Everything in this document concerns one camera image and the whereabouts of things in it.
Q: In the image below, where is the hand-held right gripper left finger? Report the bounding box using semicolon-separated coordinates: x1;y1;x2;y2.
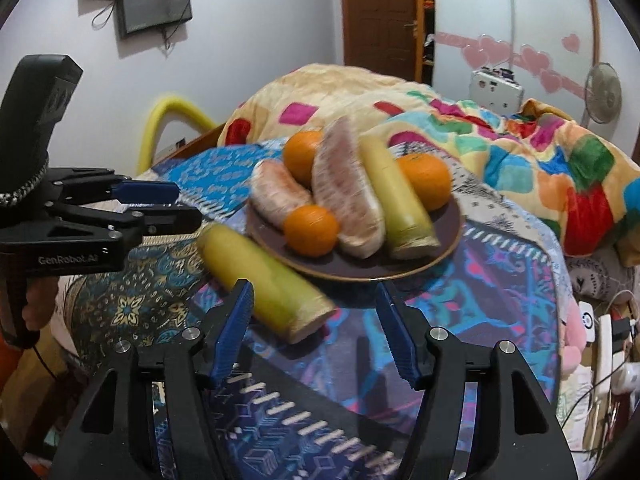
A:
60;280;256;480

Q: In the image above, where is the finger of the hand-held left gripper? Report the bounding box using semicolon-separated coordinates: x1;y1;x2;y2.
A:
50;203;203;247
47;167;180;206

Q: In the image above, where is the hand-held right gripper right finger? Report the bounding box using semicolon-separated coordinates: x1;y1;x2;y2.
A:
375;284;581;480

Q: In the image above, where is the yellow-green sugarcane piece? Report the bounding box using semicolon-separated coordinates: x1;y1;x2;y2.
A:
196;223;338;345
359;135;441;261

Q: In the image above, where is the purple plate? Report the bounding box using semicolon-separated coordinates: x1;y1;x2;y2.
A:
246;187;463;282

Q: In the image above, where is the thin peeled pomelo segment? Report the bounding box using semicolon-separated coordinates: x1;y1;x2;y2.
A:
250;160;313;231

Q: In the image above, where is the small tangerine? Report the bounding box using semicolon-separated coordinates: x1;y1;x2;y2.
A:
283;205;341;258

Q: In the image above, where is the thick peeled pomelo segment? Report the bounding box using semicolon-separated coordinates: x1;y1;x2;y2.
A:
311;115;387;260

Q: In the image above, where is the large orange with sticker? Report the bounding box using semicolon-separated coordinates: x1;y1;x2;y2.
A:
397;154;453;212

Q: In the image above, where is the person's left hand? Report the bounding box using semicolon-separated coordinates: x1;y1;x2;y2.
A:
22;277;60;333

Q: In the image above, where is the turquoise patterned cloth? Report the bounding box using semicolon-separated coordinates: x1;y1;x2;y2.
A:
150;147;281;221

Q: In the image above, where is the yellow foam tube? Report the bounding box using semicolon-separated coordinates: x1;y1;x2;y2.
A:
137;94;218;173

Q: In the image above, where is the blue purple patterned cloth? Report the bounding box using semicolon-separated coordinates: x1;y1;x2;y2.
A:
150;220;566;480

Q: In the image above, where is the teal gold floral cloth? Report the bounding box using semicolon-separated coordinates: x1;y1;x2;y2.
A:
70;232;221;366

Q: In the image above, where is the white power strip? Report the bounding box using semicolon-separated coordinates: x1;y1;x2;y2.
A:
597;312;613;396

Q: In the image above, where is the grey printed pillow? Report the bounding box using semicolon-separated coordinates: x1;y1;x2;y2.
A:
565;245;640;306

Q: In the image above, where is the colourful patchwork blanket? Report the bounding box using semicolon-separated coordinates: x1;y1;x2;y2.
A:
217;63;640;266

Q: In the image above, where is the small white appliance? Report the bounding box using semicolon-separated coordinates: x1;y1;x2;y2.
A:
470;67;525;111

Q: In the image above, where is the brown wooden door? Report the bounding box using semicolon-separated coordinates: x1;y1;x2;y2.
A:
340;0;418;83

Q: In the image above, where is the standing fan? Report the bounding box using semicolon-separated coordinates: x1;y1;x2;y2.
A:
582;62;622;126

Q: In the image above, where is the wardrobe with heart stickers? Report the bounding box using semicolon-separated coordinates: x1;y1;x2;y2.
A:
412;0;601;126

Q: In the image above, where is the looped black wall cable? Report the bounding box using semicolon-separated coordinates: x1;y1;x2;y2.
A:
91;2;118;28

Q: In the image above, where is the black cable under monitor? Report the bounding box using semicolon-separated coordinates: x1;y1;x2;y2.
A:
160;22;193;51

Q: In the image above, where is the small wall-mounted monitor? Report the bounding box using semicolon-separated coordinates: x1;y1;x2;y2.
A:
117;0;193;40

